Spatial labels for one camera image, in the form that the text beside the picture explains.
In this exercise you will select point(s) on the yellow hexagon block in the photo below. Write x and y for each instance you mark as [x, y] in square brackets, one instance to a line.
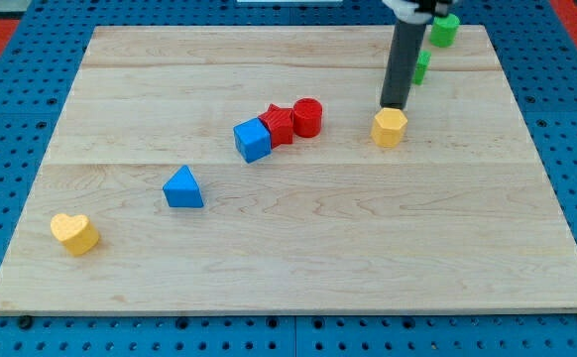
[388, 127]

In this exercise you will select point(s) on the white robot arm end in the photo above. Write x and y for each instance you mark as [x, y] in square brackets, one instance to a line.
[419, 11]

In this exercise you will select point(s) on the red star block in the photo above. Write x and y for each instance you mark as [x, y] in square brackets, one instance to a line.
[278, 122]

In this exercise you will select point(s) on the green star block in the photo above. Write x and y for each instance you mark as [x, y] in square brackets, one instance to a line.
[421, 67]

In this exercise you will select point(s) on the blue cube block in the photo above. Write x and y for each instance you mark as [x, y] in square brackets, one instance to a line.
[252, 140]

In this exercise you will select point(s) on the red cylinder block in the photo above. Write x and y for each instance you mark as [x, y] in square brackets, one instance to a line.
[307, 117]

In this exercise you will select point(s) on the wooden board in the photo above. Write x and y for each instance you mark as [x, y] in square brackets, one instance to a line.
[458, 218]

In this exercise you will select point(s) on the blue triangle block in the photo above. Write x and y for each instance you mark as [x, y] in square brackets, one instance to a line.
[182, 190]

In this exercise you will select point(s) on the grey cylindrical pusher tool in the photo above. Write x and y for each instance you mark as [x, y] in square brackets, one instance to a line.
[405, 47]

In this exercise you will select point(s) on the green cylinder block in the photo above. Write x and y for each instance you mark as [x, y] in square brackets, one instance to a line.
[444, 30]

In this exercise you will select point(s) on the yellow heart block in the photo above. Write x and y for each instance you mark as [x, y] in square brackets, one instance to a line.
[76, 233]

